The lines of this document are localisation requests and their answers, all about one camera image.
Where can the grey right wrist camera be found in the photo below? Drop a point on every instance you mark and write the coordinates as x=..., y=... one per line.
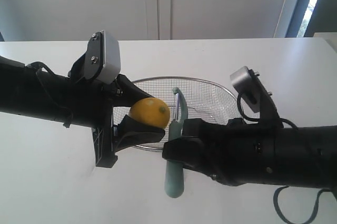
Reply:
x=249, y=87

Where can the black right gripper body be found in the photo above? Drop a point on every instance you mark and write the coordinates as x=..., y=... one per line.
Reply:
x=233, y=154

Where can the teal handled peeler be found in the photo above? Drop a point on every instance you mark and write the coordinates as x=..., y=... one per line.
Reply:
x=174, y=176

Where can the yellow lemon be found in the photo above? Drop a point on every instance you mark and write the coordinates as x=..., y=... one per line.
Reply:
x=151, y=111

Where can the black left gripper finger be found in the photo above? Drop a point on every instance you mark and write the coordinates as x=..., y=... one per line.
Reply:
x=129, y=133
x=127, y=93

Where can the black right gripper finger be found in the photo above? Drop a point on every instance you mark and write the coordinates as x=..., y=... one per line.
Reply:
x=191, y=152

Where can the oval wire mesh basket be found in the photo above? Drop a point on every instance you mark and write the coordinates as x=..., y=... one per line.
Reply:
x=205, y=100

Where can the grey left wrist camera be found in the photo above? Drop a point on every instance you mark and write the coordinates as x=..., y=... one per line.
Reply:
x=102, y=58

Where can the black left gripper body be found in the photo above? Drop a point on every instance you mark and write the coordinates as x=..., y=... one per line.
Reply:
x=88, y=103

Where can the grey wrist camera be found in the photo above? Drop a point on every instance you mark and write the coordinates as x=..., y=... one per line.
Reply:
x=102, y=58
x=249, y=87

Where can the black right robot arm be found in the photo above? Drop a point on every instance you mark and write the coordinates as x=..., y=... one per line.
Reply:
x=304, y=157

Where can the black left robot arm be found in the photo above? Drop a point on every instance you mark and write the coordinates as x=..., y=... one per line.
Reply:
x=34, y=90

